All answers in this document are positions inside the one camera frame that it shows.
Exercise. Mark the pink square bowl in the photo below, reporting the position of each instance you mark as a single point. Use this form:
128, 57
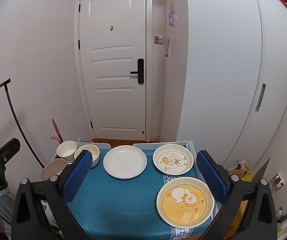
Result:
49, 170

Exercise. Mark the purple hanging ornament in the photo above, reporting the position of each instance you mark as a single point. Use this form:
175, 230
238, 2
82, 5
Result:
171, 17

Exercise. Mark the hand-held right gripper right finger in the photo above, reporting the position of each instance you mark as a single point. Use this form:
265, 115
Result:
211, 177

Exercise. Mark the pink wall stick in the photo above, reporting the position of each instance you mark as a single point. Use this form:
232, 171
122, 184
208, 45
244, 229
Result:
167, 46

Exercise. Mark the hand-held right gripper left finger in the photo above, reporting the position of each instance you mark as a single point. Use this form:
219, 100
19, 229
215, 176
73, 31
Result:
76, 177

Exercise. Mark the clear plastic bag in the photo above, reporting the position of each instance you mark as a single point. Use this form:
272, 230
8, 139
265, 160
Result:
4, 205

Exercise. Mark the wall socket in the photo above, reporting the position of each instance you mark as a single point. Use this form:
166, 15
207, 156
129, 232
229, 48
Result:
277, 180

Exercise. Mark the white round bowl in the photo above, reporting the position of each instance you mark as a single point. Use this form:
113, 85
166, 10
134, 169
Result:
67, 150

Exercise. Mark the blue tablecloth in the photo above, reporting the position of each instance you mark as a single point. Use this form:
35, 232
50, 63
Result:
123, 200

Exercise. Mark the plain white plate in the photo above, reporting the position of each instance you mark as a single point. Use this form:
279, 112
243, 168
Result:
124, 161

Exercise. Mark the brown paper bag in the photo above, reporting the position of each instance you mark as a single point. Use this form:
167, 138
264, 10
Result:
241, 173

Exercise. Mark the cream round bowl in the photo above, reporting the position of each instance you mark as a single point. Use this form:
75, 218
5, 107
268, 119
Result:
88, 147

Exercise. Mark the grey light switch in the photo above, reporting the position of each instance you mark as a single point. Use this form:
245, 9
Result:
158, 39

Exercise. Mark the white door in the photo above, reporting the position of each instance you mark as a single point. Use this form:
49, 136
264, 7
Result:
113, 30

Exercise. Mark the pink shoehorn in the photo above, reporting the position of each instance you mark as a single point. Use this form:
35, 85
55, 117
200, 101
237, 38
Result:
56, 127

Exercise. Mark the black metal rack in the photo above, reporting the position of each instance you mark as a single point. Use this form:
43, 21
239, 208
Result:
11, 105

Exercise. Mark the white wardrobe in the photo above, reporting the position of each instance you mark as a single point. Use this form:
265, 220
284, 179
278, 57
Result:
221, 55

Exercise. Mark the yellow plate with bear print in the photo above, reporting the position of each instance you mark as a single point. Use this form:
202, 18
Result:
183, 205

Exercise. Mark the white plate with duck print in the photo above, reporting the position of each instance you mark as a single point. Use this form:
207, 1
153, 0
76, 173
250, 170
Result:
173, 160

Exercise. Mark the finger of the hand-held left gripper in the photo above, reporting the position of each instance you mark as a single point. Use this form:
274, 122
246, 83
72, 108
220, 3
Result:
9, 148

